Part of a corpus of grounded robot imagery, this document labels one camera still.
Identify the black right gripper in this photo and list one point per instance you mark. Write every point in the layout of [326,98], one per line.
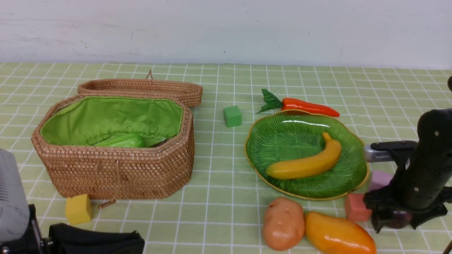
[419,184]

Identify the orange toy mango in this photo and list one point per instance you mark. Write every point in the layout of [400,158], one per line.
[333,235]

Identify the yellow toy banana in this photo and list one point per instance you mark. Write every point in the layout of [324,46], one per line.
[308,166]

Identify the orange toy carrot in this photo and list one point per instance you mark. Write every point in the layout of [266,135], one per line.
[287,103]

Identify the green toy bitter gourd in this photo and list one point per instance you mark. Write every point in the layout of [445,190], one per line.
[132,140]

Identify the purple toy mangosteen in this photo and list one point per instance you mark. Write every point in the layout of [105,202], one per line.
[397,219]

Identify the dark purple toy eggplant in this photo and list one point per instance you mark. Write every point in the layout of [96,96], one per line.
[160,143]

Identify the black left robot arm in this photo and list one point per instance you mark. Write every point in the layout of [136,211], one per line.
[20,232]

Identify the light purple foam cube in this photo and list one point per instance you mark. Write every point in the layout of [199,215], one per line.
[378,180]

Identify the pink-red foam cube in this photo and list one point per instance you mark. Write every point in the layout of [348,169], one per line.
[355,208]

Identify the brown toy potato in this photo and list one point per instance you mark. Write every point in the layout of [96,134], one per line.
[283,224]

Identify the green glass leaf plate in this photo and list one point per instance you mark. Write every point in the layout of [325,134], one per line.
[295,134]

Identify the green foam cube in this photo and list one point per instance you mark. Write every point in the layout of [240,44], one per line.
[232,116]

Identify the green checkered tablecloth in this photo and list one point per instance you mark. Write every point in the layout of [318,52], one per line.
[220,210]

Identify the woven wicker basket lid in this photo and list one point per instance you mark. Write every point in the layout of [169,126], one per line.
[189,94]

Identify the woven wicker basket green lining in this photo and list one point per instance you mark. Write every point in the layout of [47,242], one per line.
[65,136]

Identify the yellow foam cube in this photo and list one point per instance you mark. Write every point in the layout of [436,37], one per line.
[78,209]

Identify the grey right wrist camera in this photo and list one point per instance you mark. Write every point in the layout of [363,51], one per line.
[389,151]

